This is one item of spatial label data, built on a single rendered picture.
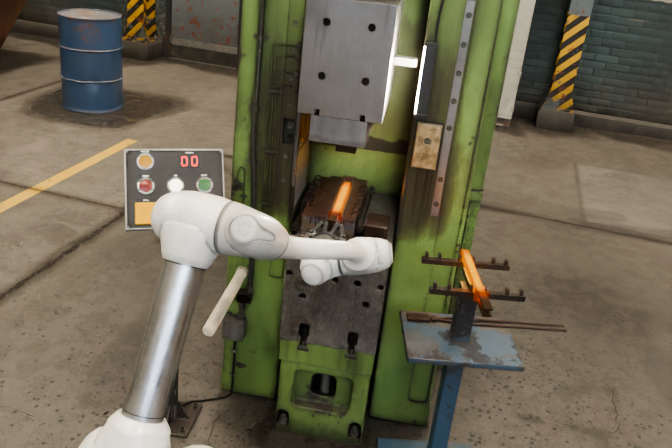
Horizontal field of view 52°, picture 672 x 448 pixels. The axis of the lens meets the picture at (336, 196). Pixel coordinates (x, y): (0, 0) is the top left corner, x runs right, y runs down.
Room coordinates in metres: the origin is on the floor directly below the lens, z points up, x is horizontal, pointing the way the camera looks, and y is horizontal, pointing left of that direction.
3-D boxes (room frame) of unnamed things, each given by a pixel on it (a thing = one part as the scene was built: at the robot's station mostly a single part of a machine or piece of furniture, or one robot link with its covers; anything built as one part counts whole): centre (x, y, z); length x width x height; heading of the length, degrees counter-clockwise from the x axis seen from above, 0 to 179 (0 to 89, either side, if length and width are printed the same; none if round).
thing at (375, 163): (2.83, -0.08, 1.37); 0.41 x 0.10 x 0.91; 84
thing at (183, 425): (2.29, 0.58, 0.05); 0.22 x 0.22 x 0.09; 84
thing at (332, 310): (2.52, -0.06, 0.69); 0.56 x 0.38 x 0.45; 174
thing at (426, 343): (2.10, -0.49, 0.67); 0.40 x 0.30 x 0.02; 93
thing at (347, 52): (2.52, -0.05, 1.56); 0.42 x 0.39 x 0.40; 174
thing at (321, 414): (2.52, -0.06, 0.23); 0.55 x 0.37 x 0.47; 174
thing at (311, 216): (2.52, 0.00, 0.96); 0.42 x 0.20 x 0.09; 174
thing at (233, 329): (2.47, 0.36, 0.36); 0.09 x 0.07 x 0.12; 84
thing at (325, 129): (2.52, 0.00, 1.32); 0.42 x 0.20 x 0.10; 174
